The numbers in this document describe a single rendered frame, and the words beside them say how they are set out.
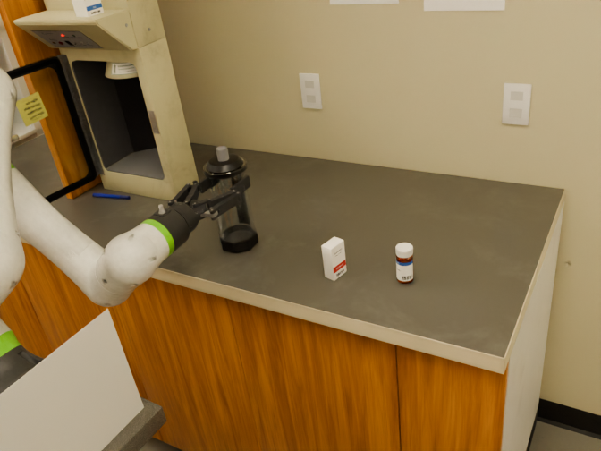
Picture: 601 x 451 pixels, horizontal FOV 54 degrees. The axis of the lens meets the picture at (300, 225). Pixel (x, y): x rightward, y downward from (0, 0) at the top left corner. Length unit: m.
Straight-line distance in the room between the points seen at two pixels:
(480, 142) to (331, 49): 0.52
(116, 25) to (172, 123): 0.32
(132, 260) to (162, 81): 0.69
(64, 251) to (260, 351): 0.55
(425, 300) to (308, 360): 0.35
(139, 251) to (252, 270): 0.34
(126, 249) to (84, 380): 0.29
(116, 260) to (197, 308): 0.44
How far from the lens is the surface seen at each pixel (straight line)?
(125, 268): 1.22
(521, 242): 1.51
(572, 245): 1.88
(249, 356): 1.60
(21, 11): 1.92
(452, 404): 1.37
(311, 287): 1.36
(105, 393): 1.10
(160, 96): 1.75
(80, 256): 1.34
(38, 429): 1.04
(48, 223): 1.35
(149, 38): 1.72
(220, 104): 2.16
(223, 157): 1.44
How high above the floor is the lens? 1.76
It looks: 31 degrees down
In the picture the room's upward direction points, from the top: 8 degrees counter-clockwise
